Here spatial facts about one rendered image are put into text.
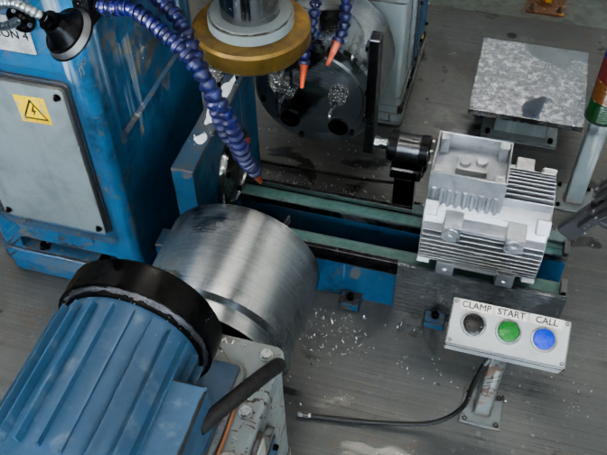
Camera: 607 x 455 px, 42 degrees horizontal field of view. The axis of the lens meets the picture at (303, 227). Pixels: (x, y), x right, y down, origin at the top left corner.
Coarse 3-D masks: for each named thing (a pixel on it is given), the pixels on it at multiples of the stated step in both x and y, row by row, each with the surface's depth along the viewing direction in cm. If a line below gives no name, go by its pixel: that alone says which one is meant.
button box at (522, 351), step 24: (456, 312) 114; (480, 312) 114; (504, 312) 113; (528, 312) 113; (456, 336) 113; (480, 336) 113; (528, 336) 112; (504, 360) 115; (528, 360) 111; (552, 360) 110
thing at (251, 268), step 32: (192, 224) 116; (224, 224) 114; (256, 224) 114; (160, 256) 115; (192, 256) 110; (224, 256) 110; (256, 256) 111; (288, 256) 114; (224, 288) 106; (256, 288) 108; (288, 288) 112; (224, 320) 105; (256, 320) 107; (288, 320) 111; (288, 352) 111
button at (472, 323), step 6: (468, 318) 113; (474, 318) 113; (480, 318) 113; (462, 324) 113; (468, 324) 113; (474, 324) 113; (480, 324) 112; (468, 330) 112; (474, 330) 112; (480, 330) 112
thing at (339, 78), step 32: (320, 0) 152; (352, 0) 153; (320, 32) 145; (352, 32) 147; (384, 32) 154; (320, 64) 146; (352, 64) 145; (384, 64) 152; (288, 96) 150; (320, 96) 152; (352, 96) 150; (288, 128) 161; (320, 128) 158; (352, 128) 156
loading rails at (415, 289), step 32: (256, 192) 152; (288, 192) 152; (320, 192) 150; (320, 224) 152; (352, 224) 150; (384, 224) 147; (416, 224) 146; (320, 256) 143; (352, 256) 141; (384, 256) 140; (416, 256) 141; (544, 256) 142; (320, 288) 150; (352, 288) 148; (384, 288) 145; (416, 288) 141; (448, 288) 138; (480, 288) 136; (512, 288) 134; (544, 288) 136
